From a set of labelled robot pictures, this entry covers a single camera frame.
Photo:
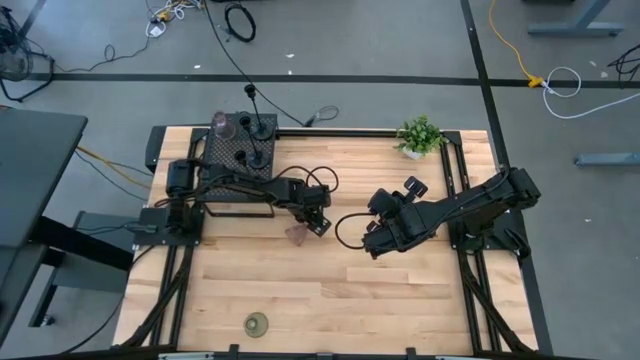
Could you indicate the black perforated metal shelf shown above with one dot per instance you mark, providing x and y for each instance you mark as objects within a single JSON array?
[{"x": 225, "y": 155}]

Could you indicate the black desk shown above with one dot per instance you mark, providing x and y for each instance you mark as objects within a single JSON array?
[{"x": 35, "y": 175}]

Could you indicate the grey desk leg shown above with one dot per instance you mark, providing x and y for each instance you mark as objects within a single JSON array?
[{"x": 575, "y": 28}]

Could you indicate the grey floor bar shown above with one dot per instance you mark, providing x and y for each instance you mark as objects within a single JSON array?
[{"x": 610, "y": 159}]

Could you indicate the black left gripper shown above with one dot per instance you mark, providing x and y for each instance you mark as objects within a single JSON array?
[{"x": 307, "y": 196}]

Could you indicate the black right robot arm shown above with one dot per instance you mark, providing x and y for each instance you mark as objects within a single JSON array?
[{"x": 475, "y": 205}]

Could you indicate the black aluminium table frame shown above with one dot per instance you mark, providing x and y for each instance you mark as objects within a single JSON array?
[{"x": 350, "y": 133}]

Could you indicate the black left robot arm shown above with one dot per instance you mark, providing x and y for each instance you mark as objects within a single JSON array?
[{"x": 240, "y": 182}]

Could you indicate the grey desk base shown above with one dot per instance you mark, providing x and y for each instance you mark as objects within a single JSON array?
[{"x": 100, "y": 285}]

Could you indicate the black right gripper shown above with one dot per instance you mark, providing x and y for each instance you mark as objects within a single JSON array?
[{"x": 400, "y": 220}]

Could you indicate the small green potted plant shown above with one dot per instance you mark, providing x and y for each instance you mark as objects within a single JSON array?
[{"x": 420, "y": 135}]

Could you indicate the black floor fan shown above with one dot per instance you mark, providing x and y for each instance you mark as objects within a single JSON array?
[{"x": 12, "y": 60}]

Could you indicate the pink ribbed glass candle holder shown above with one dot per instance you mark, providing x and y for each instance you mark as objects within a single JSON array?
[
  {"x": 223, "y": 131},
  {"x": 296, "y": 236}
]

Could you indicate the tall black candlestick holder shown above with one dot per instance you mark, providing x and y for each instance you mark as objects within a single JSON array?
[
  {"x": 259, "y": 161},
  {"x": 240, "y": 156},
  {"x": 263, "y": 133}
]

